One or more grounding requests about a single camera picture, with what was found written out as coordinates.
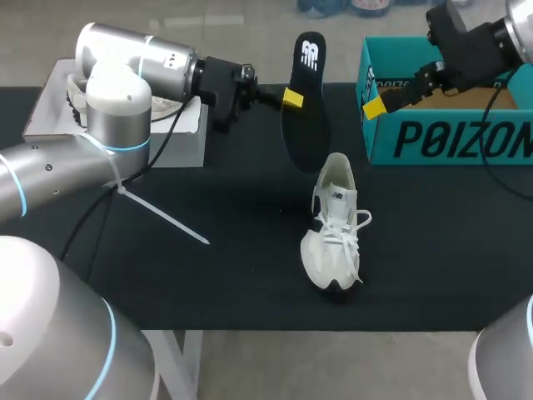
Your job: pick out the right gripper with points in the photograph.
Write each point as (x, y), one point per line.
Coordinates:
(474, 54)

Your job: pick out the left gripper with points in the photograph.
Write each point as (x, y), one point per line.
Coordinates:
(222, 89)

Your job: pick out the black insole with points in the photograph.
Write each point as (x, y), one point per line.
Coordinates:
(306, 125)

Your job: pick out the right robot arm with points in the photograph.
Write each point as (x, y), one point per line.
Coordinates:
(520, 29)

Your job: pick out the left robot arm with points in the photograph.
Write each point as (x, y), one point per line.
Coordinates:
(116, 129)

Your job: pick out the white shoe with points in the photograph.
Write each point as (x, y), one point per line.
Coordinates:
(333, 246)
(77, 98)

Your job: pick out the teal box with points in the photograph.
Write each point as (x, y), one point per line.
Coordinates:
(441, 139)

